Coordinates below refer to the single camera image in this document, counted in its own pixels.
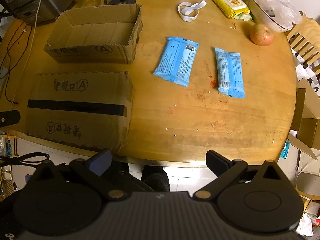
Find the wide blue wet wipe packet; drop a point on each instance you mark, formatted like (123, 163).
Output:
(172, 62)

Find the brown cardboard box open flaps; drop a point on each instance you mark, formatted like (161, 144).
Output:
(307, 130)

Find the yellow wet wipe pack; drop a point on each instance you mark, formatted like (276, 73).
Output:
(227, 2)

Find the closed cardboard box black tape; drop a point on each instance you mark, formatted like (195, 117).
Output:
(75, 92)

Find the person's leg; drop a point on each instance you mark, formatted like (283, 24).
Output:
(155, 180)

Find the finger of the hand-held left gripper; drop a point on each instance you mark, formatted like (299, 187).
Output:
(10, 118)

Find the apple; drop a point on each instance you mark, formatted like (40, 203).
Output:
(261, 35)

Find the narrow blue wet wipe packet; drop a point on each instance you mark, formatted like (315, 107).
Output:
(231, 75)

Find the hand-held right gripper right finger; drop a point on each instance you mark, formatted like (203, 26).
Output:
(215, 163)

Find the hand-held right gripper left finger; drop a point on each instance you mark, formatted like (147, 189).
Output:
(98, 165)

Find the wooden chair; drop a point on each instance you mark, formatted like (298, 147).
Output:
(303, 30)

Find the white printed bag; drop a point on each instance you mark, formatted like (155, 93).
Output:
(306, 72)

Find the silver rice cooker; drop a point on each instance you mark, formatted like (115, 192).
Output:
(55, 2)

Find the white elastic band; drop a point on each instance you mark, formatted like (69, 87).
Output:
(197, 6)

